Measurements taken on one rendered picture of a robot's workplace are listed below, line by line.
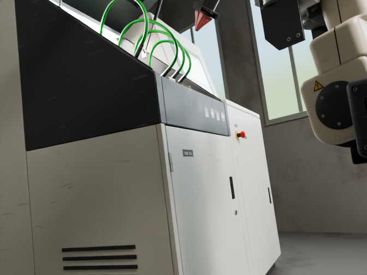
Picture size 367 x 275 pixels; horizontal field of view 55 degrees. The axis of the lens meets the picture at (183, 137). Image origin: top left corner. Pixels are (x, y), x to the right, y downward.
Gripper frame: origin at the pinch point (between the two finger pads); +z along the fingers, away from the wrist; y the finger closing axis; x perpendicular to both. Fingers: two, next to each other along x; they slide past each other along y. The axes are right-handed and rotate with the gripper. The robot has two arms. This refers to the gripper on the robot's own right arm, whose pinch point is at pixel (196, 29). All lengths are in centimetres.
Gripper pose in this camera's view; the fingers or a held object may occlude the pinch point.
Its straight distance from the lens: 150.5
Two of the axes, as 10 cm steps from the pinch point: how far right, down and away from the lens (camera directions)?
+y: -6.3, -5.7, 5.3
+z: -4.5, 8.2, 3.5
